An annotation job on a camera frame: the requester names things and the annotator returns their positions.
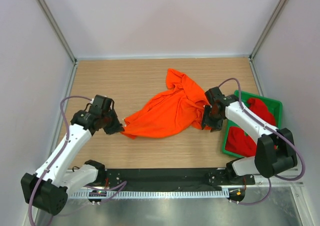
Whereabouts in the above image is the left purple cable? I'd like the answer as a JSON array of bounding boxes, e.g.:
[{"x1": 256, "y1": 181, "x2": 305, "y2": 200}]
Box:
[{"x1": 27, "y1": 95, "x2": 128, "y2": 226}]

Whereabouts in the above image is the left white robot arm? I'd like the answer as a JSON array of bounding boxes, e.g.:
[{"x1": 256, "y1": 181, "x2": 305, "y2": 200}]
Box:
[{"x1": 20, "y1": 95, "x2": 124, "y2": 216}]

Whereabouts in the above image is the right aluminium frame post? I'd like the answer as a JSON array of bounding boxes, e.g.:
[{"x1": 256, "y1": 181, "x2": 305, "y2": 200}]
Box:
[{"x1": 249, "y1": 0, "x2": 289, "y2": 62}]

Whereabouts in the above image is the green plastic bin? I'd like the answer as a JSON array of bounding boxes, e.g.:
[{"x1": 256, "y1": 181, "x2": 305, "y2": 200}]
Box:
[{"x1": 221, "y1": 89, "x2": 284, "y2": 162}]

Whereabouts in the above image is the red t shirt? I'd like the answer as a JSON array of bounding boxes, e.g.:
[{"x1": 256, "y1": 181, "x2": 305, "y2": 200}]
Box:
[{"x1": 224, "y1": 97, "x2": 278, "y2": 158}]

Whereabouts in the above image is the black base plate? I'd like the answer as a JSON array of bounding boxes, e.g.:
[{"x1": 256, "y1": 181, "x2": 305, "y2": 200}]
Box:
[{"x1": 90, "y1": 168, "x2": 255, "y2": 192}]

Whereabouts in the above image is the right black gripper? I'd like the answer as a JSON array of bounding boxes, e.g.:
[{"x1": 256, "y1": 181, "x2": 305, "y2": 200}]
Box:
[{"x1": 201, "y1": 104, "x2": 224, "y2": 132}]

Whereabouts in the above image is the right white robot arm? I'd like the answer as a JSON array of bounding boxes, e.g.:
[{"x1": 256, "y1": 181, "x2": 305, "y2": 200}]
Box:
[{"x1": 201, "y1": 87, "x2": 298, "y2": 184}]

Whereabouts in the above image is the left aluminium frame post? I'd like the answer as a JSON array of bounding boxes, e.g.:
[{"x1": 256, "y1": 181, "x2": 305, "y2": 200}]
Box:
[{"x1": 36, "y1": 0, "x2": 77, "y2": 65}]

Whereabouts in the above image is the white slotted cable duct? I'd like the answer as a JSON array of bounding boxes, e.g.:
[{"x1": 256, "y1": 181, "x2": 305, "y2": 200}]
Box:
[{"x1": 69, "y1": 188, "x2": 229, "y2": 200}]

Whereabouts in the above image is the aluminium frame post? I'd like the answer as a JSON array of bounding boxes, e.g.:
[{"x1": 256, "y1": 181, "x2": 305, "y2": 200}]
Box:
[
  {"x1": 36, "y1": 0, "x2": 77, "y2": 65},
  {"x1": 249, "y1": 0, "x2": 289, "y2": 62}
]

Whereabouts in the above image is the orange t shirt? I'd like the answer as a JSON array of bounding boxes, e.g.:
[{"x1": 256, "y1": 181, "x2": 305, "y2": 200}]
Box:
[{"x1": 122, "y1": 68, "x2": 209, "y2": 139}]

